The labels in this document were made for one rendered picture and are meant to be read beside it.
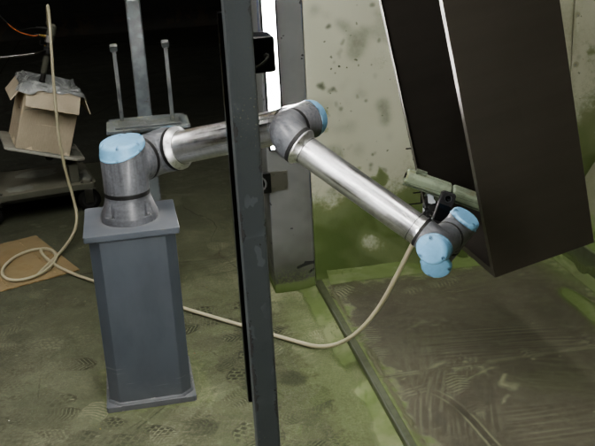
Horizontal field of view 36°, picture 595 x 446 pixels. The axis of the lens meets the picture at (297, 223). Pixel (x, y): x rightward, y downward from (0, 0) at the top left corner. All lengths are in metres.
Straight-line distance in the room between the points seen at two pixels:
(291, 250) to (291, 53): 0.84
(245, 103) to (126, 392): 1.70
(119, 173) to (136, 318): 0.49
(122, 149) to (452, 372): 1.36
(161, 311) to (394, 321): 0.99
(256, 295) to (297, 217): 2.05
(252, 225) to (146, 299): 1.33
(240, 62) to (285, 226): 2.23
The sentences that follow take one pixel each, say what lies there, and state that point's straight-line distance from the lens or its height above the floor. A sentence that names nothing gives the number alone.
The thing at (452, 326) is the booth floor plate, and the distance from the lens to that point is 3.59.
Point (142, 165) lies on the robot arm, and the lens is 3.03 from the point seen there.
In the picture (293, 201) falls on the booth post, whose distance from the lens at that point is 3.87.
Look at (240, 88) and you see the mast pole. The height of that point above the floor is 1.30.
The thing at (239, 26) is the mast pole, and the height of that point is 1.41.
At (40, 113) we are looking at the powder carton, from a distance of 5.18.
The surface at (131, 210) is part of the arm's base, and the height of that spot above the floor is 0.69.
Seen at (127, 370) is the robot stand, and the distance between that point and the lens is 3.20.
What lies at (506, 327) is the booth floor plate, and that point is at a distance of 3.60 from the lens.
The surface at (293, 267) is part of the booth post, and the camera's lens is 3.98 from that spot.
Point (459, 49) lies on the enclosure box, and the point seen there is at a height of 1.19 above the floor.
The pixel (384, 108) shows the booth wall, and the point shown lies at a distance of 3.86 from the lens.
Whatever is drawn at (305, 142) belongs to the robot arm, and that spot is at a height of 0.96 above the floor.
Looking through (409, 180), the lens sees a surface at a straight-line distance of 2.94.
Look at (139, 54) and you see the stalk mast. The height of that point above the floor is 1.05.
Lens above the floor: 1.64
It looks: 20 degrees down
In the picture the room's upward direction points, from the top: 3 degrees counter-clockwise
